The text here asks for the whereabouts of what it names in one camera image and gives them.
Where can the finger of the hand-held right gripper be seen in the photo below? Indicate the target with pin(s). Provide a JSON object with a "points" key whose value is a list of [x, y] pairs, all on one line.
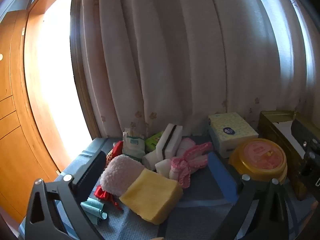
{"points": [[310, 152]]}

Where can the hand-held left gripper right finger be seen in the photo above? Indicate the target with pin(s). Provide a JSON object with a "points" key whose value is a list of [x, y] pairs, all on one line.
{"points": [[222, 177]]}

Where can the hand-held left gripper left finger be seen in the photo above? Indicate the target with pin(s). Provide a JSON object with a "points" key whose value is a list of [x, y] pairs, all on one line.
{"points": [[87, 177]]}

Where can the teal cloth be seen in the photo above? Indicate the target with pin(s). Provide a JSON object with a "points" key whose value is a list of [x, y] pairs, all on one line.
{"points": [[92, 208]]}

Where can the pink fluffy cloth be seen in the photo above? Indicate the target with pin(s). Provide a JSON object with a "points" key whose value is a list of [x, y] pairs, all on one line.
{"points": [[120, 172]]}

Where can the pink knitted sock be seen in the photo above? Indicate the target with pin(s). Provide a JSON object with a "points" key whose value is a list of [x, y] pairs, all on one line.
{"points": [[190, 162]]}

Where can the gold tin box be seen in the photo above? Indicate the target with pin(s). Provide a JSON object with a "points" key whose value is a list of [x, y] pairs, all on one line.
{"points": [[273, 130]]}

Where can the white teal wet wipes pack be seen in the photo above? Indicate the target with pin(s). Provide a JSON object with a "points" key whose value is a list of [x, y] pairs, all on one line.
{"points": [[133, 145]]}

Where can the white sponge with black stripe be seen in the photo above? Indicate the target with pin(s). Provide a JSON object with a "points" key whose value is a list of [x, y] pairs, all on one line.
{"points": [[172, 140]]}

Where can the yellow sponge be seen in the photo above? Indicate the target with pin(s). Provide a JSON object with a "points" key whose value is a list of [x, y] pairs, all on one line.
{"points": [[152, 195]]}

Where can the green packet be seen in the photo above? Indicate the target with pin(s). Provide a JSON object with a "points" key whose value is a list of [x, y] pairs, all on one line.
{"points": [[153, 142]]}

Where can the yellow round lidded container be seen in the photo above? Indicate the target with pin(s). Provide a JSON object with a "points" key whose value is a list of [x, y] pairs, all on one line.
{"points": [[257, 155]]}

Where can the blue plaid tablecloth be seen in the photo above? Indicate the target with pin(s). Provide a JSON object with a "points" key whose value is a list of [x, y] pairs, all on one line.
{"points": [[205, 217]]}

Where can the yellow patterned tissue box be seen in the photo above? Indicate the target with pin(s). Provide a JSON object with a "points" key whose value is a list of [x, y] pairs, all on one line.
{"points": [[230, 127]]}

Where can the white sponge block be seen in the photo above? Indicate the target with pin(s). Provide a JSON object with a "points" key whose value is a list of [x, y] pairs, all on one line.
{"points": [[163, 168], [150, 161]]}

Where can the wooden wardrobe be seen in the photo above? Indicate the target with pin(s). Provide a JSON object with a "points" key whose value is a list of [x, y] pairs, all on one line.
{"points": [[12, 105]]}

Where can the pink floral curtain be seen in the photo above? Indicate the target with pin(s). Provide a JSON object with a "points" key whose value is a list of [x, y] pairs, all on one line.
{"points": [[175, 55]]}

